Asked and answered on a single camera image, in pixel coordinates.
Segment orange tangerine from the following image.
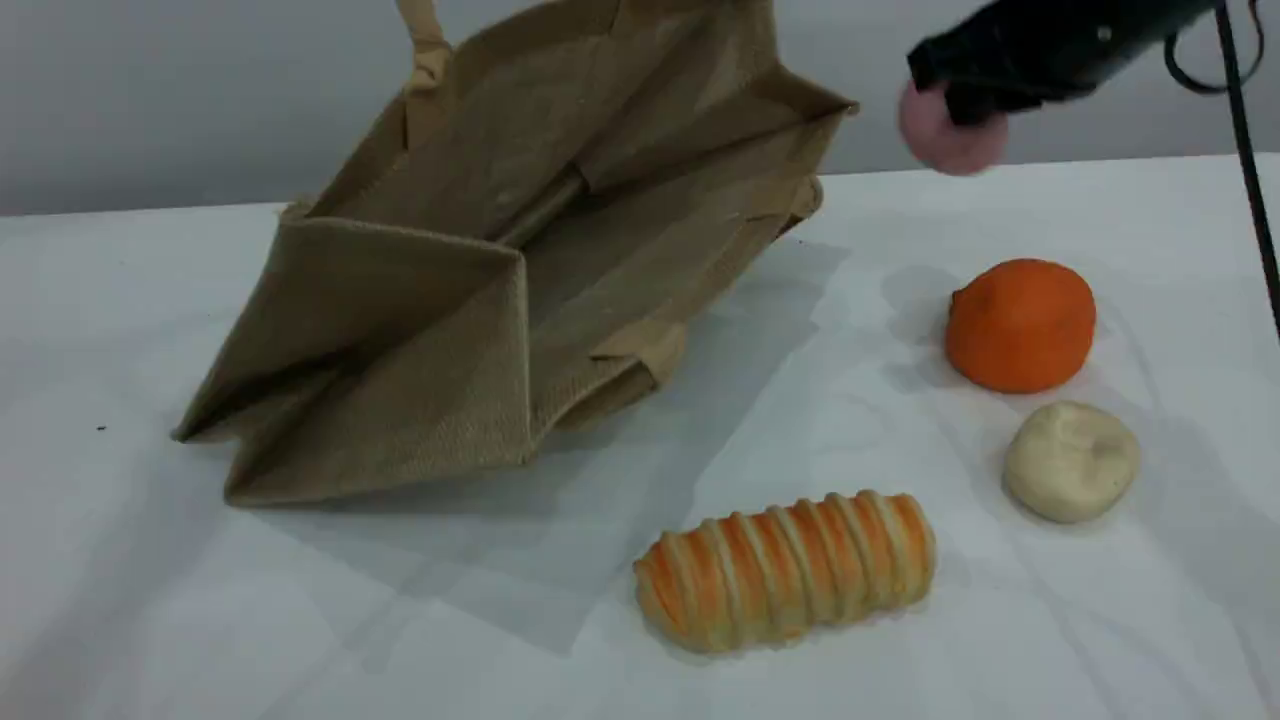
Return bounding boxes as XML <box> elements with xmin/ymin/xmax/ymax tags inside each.
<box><xmin>945</xmin><ymin>258</ymin><xmax>1098</xmax><ymax>394</ymax></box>

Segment pink peach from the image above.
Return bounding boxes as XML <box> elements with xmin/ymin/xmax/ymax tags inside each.
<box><xmin>897</xmin><ymin>80</ymin><xmax>1011</xmax><ymax>177</ymax></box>

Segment brown jute bag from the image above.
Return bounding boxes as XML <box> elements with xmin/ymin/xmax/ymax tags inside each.
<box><xmin>172</xmin><ymin>0</ymin><xmax>861</xmax><ymax>506</ymax></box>

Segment orange striped bread loaf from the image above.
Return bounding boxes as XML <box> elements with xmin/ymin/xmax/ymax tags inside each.
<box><xmin>633</xmin><ymin>490</ymin><xmax>938</xmax><ymax>654</ymax></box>

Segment black cable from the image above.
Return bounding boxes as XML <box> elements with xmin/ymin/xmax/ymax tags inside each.
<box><xmin>1163</xmin><ymin>0</ymin><xmax>1280</xmax><ymax>336</ymax></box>

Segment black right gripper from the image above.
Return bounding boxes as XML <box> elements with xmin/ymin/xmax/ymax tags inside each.
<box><xmin>905</xmin><ymin>0</ymin><xmax>1226</xmax><ymax>127</ymax></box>

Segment white round bun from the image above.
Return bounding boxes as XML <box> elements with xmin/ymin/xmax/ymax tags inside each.
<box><xmin>1003</xmin><ymin>401</ymin><xmax>1141</xmax><ymax>524</ymax></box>

